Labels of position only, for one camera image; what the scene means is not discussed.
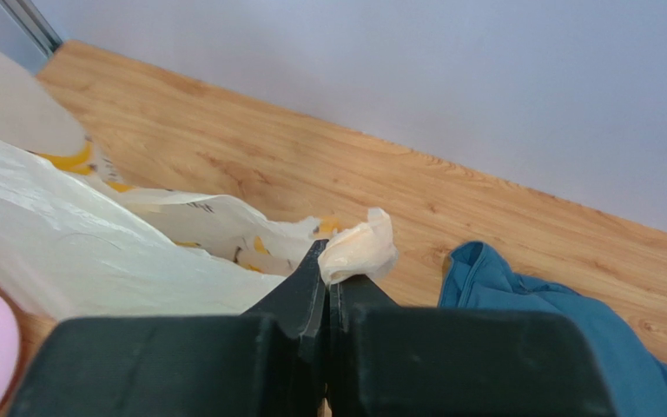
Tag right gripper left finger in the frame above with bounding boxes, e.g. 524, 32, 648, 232
10, 240, 327, 416

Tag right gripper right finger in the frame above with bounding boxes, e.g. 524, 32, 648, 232
328, 275, 617, 416

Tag banana print plastic bag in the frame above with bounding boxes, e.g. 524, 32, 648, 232
0, 52, 398, 320

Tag blue cloth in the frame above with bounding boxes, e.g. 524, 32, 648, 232
438, 242, 667, 416

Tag left aluminium frame post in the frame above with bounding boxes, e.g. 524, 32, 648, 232
0, 0, 63, 57

